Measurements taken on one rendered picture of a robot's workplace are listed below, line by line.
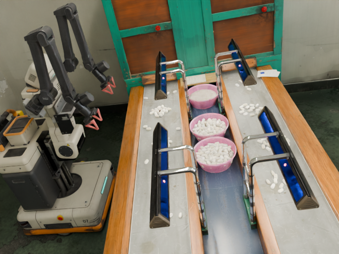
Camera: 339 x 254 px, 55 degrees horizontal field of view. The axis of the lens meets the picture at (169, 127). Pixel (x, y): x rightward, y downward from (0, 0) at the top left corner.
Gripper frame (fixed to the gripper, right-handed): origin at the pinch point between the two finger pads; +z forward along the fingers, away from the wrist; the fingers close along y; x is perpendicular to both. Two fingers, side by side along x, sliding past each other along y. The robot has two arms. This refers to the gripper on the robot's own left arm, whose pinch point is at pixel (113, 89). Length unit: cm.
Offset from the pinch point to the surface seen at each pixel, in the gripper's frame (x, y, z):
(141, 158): -8, -49, 33
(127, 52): -8.2, 47.3, -5.1
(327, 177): -101, -80, 77
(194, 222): -40, -103, 47
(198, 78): -44, 42, 47
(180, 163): -31, -57, 45
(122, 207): -6, -91, 29
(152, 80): -11, 42, 26
